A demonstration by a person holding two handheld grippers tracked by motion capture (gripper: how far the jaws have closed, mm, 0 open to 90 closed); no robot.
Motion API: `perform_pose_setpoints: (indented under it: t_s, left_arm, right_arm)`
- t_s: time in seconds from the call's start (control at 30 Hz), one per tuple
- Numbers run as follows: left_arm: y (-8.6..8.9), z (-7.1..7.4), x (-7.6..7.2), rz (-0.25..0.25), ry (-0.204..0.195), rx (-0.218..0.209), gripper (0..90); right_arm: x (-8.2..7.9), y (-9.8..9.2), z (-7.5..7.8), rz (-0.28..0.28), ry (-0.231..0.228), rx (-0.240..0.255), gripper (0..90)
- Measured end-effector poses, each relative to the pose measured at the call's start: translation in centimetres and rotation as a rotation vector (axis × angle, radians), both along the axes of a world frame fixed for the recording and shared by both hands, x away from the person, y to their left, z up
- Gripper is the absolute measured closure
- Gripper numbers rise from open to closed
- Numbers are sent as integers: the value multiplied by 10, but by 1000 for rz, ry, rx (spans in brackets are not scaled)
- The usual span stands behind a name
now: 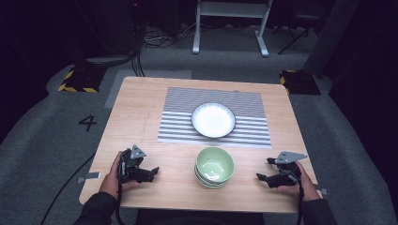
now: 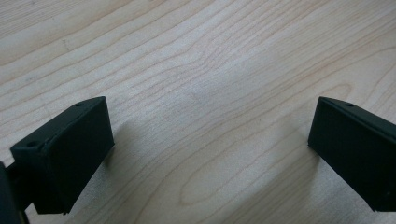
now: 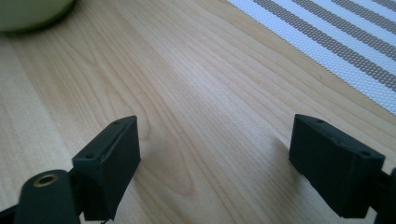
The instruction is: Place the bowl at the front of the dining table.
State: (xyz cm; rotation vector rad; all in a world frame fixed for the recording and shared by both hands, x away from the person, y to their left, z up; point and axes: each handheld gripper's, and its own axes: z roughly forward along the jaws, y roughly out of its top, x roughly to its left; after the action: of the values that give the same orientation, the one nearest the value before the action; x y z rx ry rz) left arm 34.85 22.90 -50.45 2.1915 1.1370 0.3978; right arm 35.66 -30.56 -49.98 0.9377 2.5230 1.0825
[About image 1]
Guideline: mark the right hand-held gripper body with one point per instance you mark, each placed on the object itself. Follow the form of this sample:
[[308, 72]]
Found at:
[[289, 172]]

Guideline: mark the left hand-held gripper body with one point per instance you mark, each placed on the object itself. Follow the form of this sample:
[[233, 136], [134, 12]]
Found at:
[[130, 168]]

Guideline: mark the person's right hand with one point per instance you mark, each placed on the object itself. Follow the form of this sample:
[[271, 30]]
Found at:
[[306, 187]]

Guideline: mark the person's left hand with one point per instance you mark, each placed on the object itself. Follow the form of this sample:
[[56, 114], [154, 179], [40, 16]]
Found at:
[[110, 184]]

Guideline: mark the grey tape strip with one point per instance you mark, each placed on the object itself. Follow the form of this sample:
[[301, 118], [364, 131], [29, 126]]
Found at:
[[323, 191], [89, 176]]

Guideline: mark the green ceramic bowl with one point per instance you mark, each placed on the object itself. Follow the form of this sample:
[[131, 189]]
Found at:
[[203, 184], [214, 165], [200, 178]]

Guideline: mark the striped grey placemat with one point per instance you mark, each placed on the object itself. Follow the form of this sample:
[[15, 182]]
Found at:
[[178, 125]]

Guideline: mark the person's lap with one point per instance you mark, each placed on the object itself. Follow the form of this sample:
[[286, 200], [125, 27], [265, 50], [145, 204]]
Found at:
[[200, 218]]

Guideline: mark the white plate with dark rim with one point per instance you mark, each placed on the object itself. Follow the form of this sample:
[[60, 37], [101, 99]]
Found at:
[[213, 120]]

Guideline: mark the black base with hazard stripes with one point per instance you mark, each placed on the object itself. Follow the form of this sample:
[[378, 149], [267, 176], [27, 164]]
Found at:
[[300, 82], [82, 79]]

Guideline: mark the black tripod stand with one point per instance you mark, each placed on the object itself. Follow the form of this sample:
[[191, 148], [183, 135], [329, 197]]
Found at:
[[297, 36]]

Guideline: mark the grey curtain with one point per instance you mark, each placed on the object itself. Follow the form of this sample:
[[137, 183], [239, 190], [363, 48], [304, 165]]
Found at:
[[333, 34]]

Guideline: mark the white metal desk frame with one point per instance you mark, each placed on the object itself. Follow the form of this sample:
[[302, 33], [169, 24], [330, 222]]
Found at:
[[231, 9]]

